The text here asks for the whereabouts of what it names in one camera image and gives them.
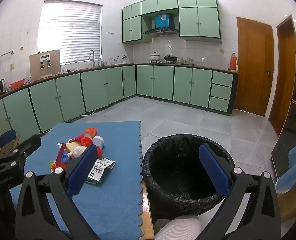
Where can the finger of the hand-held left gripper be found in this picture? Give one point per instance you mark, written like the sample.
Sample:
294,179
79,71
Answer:
25,147
4,137

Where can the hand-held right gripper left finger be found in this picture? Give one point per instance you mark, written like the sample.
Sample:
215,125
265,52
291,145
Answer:
81,172

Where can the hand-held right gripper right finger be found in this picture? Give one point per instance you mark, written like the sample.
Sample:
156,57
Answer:
214,171

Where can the white printed paper packet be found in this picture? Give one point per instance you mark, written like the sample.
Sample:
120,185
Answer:
101,168

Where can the white tissue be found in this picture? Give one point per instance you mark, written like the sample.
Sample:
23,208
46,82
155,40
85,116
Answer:
78,152

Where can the blue plastic glove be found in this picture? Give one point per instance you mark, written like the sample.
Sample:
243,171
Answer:
65,158

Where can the yellow sponge block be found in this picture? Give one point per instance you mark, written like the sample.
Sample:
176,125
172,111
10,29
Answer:
71,147

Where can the red plastic wrapper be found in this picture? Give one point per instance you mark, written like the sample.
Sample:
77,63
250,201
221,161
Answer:
61,153

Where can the green snack packet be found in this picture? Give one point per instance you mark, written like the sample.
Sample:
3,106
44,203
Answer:
51,165

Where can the black bagged trash bin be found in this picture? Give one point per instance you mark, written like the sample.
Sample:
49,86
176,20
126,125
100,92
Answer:
183,175

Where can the red paper cup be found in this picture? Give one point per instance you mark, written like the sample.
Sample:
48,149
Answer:
77,139

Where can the blue and white paper cup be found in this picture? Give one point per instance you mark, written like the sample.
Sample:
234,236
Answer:
99,142

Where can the orange spiky foam pad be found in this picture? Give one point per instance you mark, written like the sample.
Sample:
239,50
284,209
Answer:
91,131

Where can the wooden chair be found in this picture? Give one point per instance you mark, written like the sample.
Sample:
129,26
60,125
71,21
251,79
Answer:
9,148

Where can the blue scalloped table mat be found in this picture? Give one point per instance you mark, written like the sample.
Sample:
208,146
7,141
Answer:
120,160

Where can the electric kettle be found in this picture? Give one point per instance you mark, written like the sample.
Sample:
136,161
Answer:
2,86

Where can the red plastic basket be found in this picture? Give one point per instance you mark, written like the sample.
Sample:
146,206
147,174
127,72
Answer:
17,84

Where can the person's striped pants leg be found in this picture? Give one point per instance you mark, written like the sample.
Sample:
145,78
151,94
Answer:
178,228

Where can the brown board with white device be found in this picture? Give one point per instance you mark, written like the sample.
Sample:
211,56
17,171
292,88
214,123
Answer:
35,67

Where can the green kitchen base cabinets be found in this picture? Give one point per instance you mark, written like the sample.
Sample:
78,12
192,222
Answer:
95,90

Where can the brown box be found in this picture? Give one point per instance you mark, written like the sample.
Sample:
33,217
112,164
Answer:
295,202

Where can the red thermos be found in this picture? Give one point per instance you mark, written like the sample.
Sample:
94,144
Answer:
233,62

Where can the silver kitchen faucet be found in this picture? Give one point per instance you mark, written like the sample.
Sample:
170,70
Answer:
91,57

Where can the jars on counter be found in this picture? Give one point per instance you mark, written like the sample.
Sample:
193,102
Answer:
188,61

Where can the utensil holder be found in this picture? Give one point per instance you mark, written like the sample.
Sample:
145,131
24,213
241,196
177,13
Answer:
114,60

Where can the black wok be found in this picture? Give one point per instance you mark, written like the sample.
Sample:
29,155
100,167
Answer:
169,58

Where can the white window blinds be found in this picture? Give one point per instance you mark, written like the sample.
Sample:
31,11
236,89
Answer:
70,32

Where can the white cooking pot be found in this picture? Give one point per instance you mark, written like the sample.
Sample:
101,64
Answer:
154,57

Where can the black range hood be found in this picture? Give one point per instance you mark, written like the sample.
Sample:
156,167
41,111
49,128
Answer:
160,31

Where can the metal towel rail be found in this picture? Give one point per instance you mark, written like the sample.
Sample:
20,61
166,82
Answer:
5,53

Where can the wooden door with frame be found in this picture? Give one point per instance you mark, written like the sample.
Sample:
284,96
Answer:
284,80

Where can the green wall cabinets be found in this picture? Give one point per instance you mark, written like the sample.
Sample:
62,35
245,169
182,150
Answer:
188,17

